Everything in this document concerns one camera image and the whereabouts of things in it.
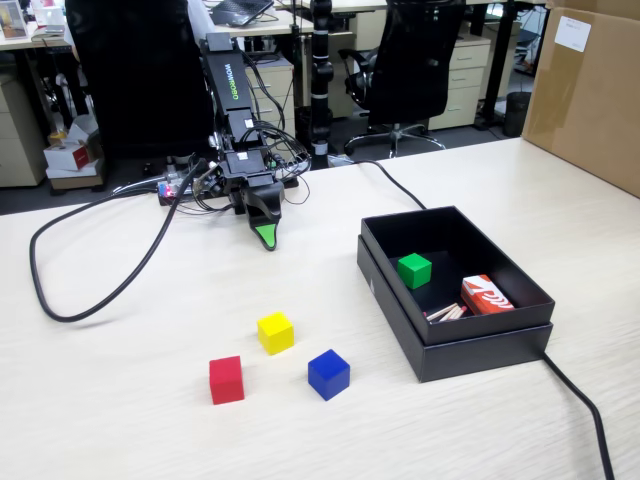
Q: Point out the pink lit controller board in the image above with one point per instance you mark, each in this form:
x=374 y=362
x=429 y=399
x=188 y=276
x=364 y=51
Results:
x=166 y=190

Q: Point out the large brown cardboard box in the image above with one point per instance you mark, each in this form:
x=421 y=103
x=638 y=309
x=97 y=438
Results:
x=590 y=100

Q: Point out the black mesh chair chrome base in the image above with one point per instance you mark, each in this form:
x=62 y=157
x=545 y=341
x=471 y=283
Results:
x=415 y=65

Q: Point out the black cardboard box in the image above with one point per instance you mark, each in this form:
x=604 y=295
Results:
x=500 y=260

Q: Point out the green wooden cube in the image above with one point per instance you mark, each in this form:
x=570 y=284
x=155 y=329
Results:
x=415 y=272

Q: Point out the red wooden cube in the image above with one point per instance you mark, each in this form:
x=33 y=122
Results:
x=227 y=381

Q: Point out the white red small carton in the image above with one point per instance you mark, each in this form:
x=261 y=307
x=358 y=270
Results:
x=72 y=155

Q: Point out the black laptop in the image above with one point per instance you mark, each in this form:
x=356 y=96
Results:
x=240 y=11

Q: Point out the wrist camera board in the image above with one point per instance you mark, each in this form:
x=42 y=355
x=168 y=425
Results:
x=207 y=177

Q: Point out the small white desk box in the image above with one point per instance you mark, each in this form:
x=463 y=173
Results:
x=51 y=18

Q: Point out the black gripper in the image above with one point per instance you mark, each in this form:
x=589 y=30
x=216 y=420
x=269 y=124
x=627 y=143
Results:
x=245 y=167

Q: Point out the beige drawer cabinet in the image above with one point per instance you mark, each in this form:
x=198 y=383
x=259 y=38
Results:
x=20 y=135
x=462 y=85
x=274 y=100

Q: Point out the yellow wooden cube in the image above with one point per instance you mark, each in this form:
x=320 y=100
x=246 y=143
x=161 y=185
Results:
x=275 y=334

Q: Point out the blue wooden cube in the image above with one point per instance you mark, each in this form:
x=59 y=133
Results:
x=327 y=376

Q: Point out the framed desk picture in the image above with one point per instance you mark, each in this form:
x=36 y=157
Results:
x=12 y=19

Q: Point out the white shipping label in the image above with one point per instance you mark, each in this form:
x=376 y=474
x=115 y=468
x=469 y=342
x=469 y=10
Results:
x=573 y=33

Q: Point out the wooden match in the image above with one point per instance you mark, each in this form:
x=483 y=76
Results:
x=457 y=314
x=440 y=310
x=446 y=312
x=451 y=313

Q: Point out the black pole white rings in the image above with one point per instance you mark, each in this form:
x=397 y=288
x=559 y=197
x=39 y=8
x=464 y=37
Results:
x=320 y=90

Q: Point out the black waste bin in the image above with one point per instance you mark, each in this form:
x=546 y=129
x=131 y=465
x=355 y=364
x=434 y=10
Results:
x=517 y=114

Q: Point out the orange white matchbox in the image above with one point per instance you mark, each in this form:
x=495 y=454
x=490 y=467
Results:
x=487 y=296

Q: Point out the black open box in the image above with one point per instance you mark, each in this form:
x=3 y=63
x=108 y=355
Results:
x=475 y=357

